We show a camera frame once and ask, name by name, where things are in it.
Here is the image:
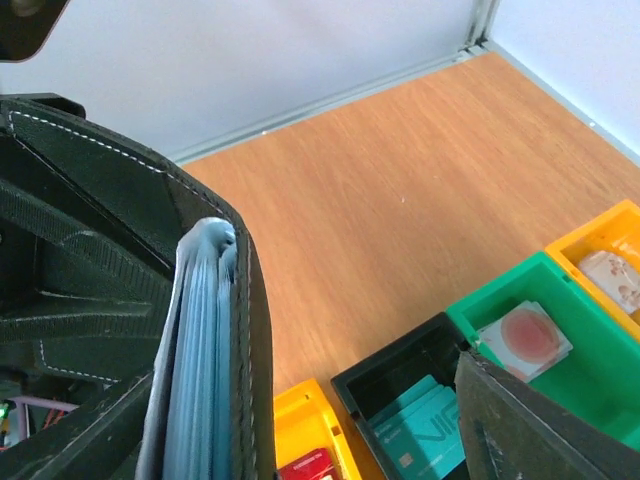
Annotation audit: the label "green plastic bin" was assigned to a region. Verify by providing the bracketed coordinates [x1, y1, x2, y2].
[446, 253, 639, 449]

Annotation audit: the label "yellow plastic bin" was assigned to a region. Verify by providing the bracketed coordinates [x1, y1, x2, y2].
[274, 379, 361, 480]
[545, 200, 639, 339]

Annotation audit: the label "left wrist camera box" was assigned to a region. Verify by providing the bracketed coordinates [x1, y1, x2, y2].
[0, 0, 68, 63]

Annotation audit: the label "teal cards in bin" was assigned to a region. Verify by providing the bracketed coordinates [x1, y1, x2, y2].
[369, 375, 465, 479]

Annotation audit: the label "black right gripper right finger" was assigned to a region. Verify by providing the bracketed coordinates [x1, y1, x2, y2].
[455, 350, 639, 479]

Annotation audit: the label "near yellow plastic bin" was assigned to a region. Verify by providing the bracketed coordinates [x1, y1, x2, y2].
[274, 379, 361, 480]

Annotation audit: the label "red card in bin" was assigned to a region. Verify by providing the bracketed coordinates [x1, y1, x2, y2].
[278, 448, 340, 480]

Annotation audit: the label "white red-circle cards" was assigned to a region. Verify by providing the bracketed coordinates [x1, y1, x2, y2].
[478, 301, 573, 383]

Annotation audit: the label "beige patterned cards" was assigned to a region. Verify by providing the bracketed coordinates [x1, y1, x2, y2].
[578, 251, 639, 315]

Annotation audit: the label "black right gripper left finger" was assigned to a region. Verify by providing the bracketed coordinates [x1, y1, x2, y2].
[1, 372, 153, 479]

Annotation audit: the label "black plastic bin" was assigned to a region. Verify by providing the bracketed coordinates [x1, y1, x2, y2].
[331, 312, 469, 479]

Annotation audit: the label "far yellow plastic bin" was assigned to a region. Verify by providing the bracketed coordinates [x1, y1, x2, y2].
[545, 200, 639, 339]

